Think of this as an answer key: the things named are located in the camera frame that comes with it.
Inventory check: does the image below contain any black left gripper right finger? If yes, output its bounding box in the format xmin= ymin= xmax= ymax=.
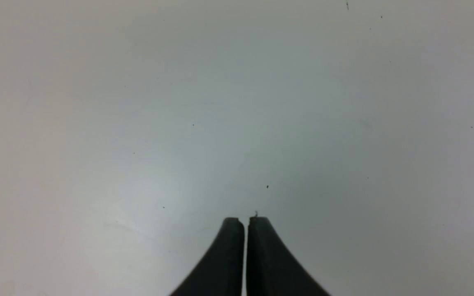
xmin=246 ymin=217 xmax=329 ymax=296

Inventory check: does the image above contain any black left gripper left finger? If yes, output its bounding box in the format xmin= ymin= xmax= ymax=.
xmin=171 ymin=217 xmax=245 ymax=296

